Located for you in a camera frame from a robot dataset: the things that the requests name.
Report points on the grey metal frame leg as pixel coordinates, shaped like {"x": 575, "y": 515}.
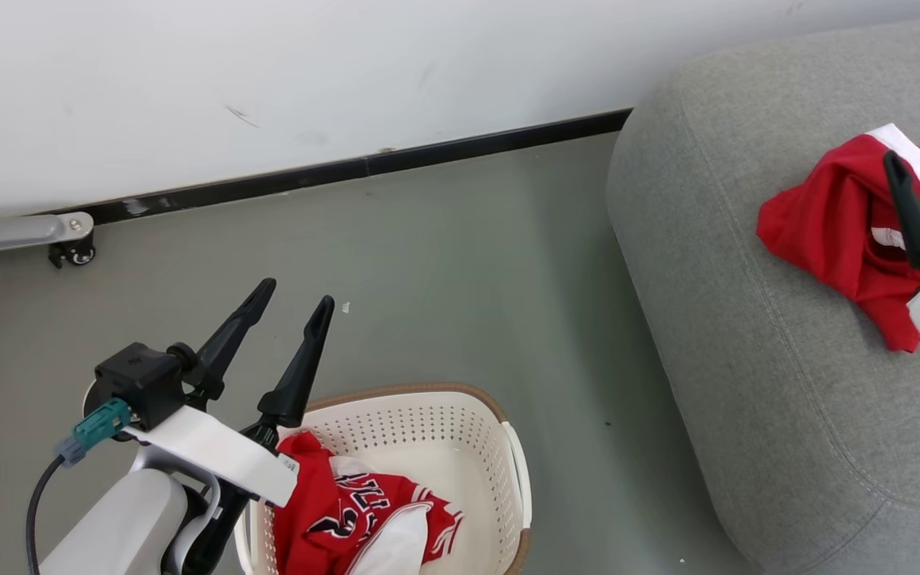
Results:
{"x": 5, "y": 233}

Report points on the red shorts with white stripe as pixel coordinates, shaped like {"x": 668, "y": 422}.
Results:
{"x": 819, "y": 224}

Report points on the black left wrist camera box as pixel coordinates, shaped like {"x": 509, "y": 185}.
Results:
{"x": 140, "y": 379}

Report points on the black baseboard strip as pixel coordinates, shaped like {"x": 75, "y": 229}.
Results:
{"x": 348, "y": 170}

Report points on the black caster wheel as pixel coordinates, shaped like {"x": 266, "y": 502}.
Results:
{"x": 75, "y": 254}

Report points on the red printed basketball jersey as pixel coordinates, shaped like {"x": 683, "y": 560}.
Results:
{"x": 324, "y": 511}

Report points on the cream perforated laundry basket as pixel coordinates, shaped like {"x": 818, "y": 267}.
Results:
{"x": 444, "y": 447}

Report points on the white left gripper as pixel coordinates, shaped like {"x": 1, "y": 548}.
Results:
{"x": 220, "y": 455}

